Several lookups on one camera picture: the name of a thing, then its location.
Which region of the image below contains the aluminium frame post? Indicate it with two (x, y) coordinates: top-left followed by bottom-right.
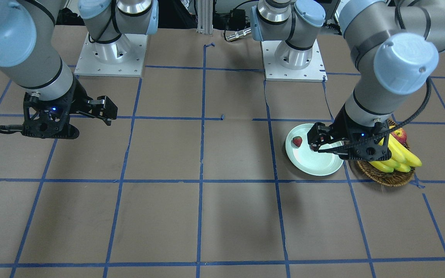
(194, 0), (214, 36)

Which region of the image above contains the light green plate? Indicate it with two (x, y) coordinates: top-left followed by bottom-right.
(284, 123), (343, 176)

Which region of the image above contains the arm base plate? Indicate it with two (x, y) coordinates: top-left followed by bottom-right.
(74, 34), (149, 77)
(261, 41), (328, 82)

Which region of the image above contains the red yellow apple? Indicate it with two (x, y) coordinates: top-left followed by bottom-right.
(391, 128), (408, 144)

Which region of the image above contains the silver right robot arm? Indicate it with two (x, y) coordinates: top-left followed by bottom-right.
(0, 0), (159, 139)

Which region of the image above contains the woven wicker basket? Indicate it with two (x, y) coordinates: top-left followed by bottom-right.
(356, 118), (416, 187)

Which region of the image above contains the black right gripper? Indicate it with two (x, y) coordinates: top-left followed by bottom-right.
(0, 79), (118, 139)

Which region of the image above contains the yellow banana bunch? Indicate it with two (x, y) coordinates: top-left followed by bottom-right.
(369, 135), (423, 173)

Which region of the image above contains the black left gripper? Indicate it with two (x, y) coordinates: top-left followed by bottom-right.
(307, 107), (391, 161)

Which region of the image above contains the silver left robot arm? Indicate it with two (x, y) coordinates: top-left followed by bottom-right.
(304, 0), (445, 161)

